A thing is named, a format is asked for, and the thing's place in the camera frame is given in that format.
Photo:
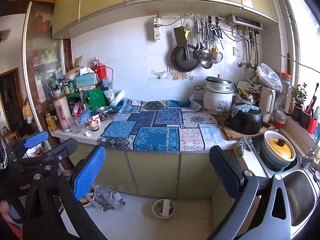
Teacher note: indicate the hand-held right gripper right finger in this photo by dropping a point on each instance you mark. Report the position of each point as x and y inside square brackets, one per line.
[225, 171]

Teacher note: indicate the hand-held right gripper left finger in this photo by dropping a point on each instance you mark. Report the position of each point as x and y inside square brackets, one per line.
[90, 172]

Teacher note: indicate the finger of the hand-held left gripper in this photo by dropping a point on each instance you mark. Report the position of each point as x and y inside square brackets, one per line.
[36, 138]
[57, 150]

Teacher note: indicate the round beige trash bin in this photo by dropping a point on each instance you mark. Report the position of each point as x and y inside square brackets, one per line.
[157, 213]

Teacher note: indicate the person's left forearm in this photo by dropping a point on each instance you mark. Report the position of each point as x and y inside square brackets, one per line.
[15, 225]

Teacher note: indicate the person's left hand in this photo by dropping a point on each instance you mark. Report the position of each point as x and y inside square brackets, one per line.
[5, 208]

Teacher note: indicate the yellow bottle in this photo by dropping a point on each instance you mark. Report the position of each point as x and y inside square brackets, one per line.
[51, 122]

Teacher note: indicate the red rimmed bowl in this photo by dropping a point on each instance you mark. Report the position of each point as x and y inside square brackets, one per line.
[88, 200]

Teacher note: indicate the clear plastic bag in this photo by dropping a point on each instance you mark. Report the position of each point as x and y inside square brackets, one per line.
[108, 197]

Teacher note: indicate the clear drinking glass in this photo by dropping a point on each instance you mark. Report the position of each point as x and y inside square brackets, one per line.
[76, 125]

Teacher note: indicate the grey dish cloth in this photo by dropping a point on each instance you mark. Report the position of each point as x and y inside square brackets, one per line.
[243, 145]

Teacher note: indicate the small crumpled paper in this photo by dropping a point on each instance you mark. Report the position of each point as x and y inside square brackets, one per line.
[88, 133]

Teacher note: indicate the pink thermos flask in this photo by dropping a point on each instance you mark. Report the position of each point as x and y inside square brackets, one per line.
[62, 112]

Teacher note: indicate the wooden cutting board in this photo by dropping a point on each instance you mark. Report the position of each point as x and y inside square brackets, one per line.
[225, 133]

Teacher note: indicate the lit candle jar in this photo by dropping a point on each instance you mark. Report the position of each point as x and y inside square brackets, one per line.
[94, 126]

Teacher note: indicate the clear water bottle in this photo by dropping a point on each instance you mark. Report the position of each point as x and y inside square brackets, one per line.
[85, 115]

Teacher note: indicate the brown wooden door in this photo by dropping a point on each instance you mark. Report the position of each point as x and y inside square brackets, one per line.
[12, 100]

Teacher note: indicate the white jar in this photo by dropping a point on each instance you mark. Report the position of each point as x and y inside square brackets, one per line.
[96, 118]

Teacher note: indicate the black cooking pot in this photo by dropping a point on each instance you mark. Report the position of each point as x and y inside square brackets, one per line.
[245, 125]

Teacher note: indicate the salad spinner with yellow lid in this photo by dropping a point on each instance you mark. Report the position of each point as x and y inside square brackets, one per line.
[278, 150]

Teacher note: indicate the green box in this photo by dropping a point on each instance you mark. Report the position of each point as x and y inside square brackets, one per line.
[92, 100]

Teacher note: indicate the yellow base cabinet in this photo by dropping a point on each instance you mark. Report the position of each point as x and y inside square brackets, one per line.
[155, 172]

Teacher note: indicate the shiny metal dish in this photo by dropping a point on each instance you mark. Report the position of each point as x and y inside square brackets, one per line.
[108, 110]

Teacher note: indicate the blue white crochet cloth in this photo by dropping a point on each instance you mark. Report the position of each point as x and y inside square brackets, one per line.
[246, 108]

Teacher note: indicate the white rice cooker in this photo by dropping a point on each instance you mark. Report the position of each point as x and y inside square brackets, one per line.
[217, 97]

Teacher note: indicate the teal tissue pouch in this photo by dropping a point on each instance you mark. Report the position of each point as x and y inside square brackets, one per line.
[86, 81]

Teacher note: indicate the stack of small bowls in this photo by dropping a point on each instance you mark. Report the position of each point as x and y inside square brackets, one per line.
[280, 120]

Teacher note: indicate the glass display cabinet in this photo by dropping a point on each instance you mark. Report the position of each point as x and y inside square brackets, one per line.
[45, 62]

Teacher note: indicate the white printed bag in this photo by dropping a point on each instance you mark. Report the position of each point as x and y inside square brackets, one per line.
[108, 92]

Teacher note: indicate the blue patchwork patterned cloth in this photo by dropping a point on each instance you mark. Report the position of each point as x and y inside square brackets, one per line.
[160, 127]

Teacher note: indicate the white perforated round tray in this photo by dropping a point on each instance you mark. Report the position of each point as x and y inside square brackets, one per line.
[117, 98]

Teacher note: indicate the steel sink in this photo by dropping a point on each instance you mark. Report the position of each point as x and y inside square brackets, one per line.
[300, 197]

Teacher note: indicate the white kettle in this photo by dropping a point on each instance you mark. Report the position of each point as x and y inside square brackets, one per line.
[267, 103]

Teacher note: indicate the steel faucet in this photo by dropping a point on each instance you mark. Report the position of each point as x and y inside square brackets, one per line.
[310, 155]

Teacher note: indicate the red tin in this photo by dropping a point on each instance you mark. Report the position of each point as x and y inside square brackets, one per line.
[98, 68]

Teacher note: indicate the black plant pot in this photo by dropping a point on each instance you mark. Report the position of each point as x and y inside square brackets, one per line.
[305, 120]

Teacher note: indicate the red cup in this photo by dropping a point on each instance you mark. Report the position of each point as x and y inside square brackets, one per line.
[312, 126]

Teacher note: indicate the bottle with orange cap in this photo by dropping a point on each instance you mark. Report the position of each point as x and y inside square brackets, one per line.
[287, 92]

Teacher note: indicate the white plastic bag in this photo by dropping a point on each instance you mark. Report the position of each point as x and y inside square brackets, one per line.
[268, 77]

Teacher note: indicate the potted green plant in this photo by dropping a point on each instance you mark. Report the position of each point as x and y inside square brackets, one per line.
[298, 97]

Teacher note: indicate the steel ladle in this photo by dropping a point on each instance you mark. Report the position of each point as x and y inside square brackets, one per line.
[206, 64]

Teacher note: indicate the mesh strainer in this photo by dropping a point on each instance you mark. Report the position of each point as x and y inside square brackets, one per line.
[216, 57]

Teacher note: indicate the black frying pan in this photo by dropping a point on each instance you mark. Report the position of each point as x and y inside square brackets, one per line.
[183, 60]

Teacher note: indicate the steel skimmer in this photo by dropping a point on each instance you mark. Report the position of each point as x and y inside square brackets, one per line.
[202, 53]

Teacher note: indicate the metal water pipes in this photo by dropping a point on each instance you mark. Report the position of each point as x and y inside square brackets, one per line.
[247, 52]

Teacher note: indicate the hanging kitchen scissors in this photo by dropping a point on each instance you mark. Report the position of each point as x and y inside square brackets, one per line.
[218, 31]

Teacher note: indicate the steel cleaver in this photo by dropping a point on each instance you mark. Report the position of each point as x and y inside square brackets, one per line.
[180, 36]

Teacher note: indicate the green peeler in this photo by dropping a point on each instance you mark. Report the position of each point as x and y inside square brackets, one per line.
[187, 31]

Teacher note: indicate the white water heater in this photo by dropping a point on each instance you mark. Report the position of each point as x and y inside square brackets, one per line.
[243, 21]

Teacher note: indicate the white power strip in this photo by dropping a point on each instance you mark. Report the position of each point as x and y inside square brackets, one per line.
[157, 28]

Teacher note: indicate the window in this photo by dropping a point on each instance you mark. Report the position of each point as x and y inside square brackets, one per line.
[302, 30]

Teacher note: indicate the tableware wall sticker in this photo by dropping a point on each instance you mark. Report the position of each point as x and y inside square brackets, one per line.
[172, 73]

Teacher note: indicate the white wall socket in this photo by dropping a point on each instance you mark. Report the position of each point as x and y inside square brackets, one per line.
[236, 51]

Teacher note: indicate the metal hanging rail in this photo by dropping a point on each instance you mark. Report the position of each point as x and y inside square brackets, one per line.
[190, 15]

